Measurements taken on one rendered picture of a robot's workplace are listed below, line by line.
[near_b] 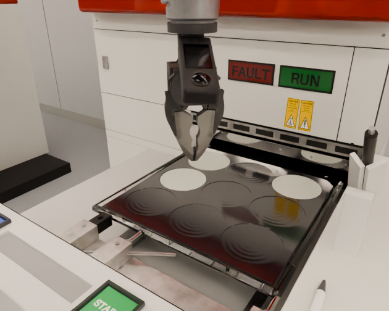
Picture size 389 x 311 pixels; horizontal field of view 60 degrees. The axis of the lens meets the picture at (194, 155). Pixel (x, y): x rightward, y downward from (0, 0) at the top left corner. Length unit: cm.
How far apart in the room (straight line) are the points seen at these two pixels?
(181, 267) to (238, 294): 11
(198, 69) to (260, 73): 38
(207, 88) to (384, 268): 30
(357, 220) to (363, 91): 36
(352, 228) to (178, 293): 25
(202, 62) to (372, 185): 26
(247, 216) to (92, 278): 31
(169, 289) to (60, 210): 40
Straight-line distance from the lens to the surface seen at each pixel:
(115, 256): 54
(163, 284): 53
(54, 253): 48
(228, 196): 68
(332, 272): 45
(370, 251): 50
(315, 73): 77
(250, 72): 82
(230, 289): 60
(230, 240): 57
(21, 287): 45
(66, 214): 81
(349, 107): 77
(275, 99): 81
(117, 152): 121
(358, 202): 44
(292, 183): 75
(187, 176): 74
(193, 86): 41
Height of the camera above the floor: 126
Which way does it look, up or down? 25 degrees down
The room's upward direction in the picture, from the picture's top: straight up
